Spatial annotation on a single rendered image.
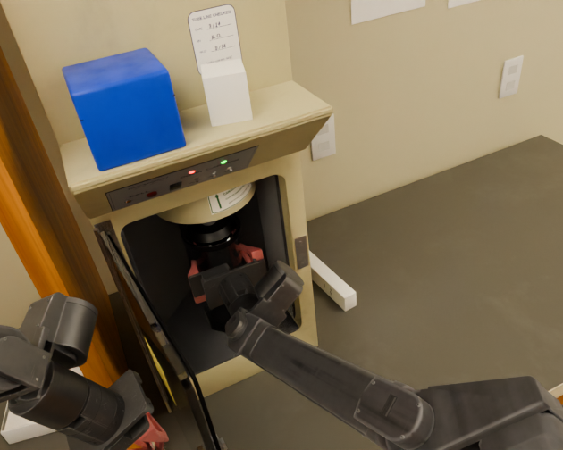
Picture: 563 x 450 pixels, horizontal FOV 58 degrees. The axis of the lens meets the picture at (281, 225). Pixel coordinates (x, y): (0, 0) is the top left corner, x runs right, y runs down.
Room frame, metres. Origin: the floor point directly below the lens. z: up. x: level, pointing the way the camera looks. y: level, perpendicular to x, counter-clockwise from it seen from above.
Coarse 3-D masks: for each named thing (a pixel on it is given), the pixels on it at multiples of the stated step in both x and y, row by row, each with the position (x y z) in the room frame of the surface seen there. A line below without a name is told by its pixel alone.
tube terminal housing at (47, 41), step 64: (0, 0) 0.58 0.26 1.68; (64, 0) 0.60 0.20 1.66; (128, 0) 0.62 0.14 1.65; (192, 0) 0.65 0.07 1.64; (256, 0) 0.67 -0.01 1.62; (64, 64) 0.59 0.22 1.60; (192, 64) 0.64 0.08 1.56; (256, 64) 0.67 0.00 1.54; (64, 128) 0.58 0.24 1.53; (192, 192) 0.63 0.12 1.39; (128, 256) 0.61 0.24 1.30; (192, 384) 0.60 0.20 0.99
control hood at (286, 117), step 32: (256, 96) 0.64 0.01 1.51; (288, 96) 0.63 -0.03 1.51; (192, 128) 0.57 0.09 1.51; (224, 128) 0.56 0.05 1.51; (256, 128) 0.55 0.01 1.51; (288, 128) 0.56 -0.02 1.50; (320, 128) 0.61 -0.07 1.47; (64, 160) 0.53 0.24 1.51; (160, 160) 0.50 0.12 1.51; (192, 160) 0.52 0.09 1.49; (256, 160) 0.62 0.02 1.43; (96, 192) 0.49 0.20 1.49
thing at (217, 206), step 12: (228, 192) 0.67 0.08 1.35; (240, 192) 0.69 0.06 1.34; (252, 192) 0.71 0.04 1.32; (192, 204) 0.66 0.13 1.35; (204, 204) 0.66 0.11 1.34; (216, 204) 0.66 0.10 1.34; (228, 204) 0.66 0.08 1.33; (240, 204) 0.67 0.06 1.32; (168, 216) 0.66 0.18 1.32; (180, 216) 0.65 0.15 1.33; (192, 216) 0.65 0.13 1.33; (204, 216) 0.65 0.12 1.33; (216, 216) 0.65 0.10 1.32
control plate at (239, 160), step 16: (240, 160) 0.59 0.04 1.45; (160, 176) 0.52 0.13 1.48; (176, 176) 0.54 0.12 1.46; (192, 176) 0.56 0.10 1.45; (208, 176) 0.59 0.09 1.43; (112, 192) 0.50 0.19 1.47; (128, 192) 0.52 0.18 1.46; (144, 192) 0.54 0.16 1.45; (160, 192) 0.57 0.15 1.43; (112, 208) 0.55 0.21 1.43
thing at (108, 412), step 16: (96, 384) 0.35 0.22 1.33; (128, 384) 0.37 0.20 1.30; (96, 400) 0.33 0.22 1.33; (112, 400) 0.34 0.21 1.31; (128, 400) 0.35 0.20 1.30; (144, 400) 0.34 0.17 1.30; (80, 416) 0.32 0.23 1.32; (96, 416) 0.32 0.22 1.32; (112, 416) 0.33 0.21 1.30; (128, 416) 0.33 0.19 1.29; (64, 432) 0.31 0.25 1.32; (80, 432) 0.31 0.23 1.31; (96, 432) 0.31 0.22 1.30; (112, 432) 0.32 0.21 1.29; (80, 448) 0.32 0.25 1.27; (96, 448) 0.31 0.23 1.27
